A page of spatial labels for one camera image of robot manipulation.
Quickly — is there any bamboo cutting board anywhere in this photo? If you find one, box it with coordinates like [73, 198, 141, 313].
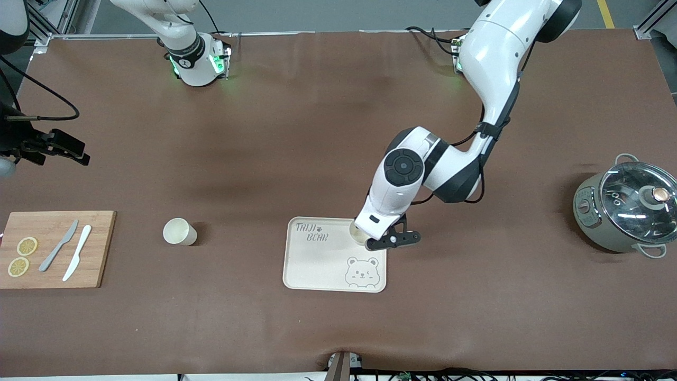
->
[0, 211, 116, 289]

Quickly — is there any green electric cooking pot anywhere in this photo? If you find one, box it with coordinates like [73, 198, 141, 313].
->
[573, 153, 677, 259]

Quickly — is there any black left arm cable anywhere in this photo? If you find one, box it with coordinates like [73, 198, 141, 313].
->
[411, 103, 513, 207]

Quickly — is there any white plastic knife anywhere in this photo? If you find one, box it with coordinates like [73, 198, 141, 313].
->
[62, 225, 93, 282]

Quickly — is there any white plastic cup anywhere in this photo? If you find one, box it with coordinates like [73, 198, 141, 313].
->
[162, 217, 198, 247]
[349, 219, 371, 246]

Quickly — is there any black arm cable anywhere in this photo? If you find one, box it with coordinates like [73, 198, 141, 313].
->
[411, 103, 513, 207]
[0, 56, 81, 121]

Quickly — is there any white bear print tray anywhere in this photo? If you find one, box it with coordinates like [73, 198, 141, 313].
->
[282, 216, 387, 293]

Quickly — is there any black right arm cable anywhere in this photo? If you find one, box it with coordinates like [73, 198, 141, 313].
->
[0, 56, 81, 121]

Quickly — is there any glass pot lid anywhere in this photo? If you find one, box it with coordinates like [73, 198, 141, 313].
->
[599, 161, 677, 245]

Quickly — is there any black cable bundle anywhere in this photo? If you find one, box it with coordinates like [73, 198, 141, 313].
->
[307, 368, 677, 381]

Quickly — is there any aluminium frame profile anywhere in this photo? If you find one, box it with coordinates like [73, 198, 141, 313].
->
[634, 0, 677, 41]
[21, 0, 81, 53]

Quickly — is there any grey plastic knife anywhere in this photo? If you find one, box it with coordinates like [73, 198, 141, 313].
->
[39, 220, 79, 273]

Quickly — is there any thin black base cable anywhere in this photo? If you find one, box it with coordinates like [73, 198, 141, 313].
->
[198, 0, 234, 39]

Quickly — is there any metal table bracket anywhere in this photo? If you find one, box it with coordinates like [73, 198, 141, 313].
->
[327, 351, 364, 381]

